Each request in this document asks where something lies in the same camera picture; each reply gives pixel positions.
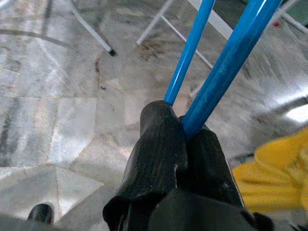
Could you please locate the white frame folding chair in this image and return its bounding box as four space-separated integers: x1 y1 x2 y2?
69 0 308 70

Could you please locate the yellow shirt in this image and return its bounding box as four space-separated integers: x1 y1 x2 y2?
232 127 308 214

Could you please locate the black robot foot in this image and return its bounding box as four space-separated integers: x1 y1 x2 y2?
26 203 55 225

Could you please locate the blue plastic hanger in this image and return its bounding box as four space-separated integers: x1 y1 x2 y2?
163 0 283 142

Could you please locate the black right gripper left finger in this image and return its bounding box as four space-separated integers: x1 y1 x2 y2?
103 100 188 231

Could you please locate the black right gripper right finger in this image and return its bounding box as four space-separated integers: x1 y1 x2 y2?
177 116 244 208

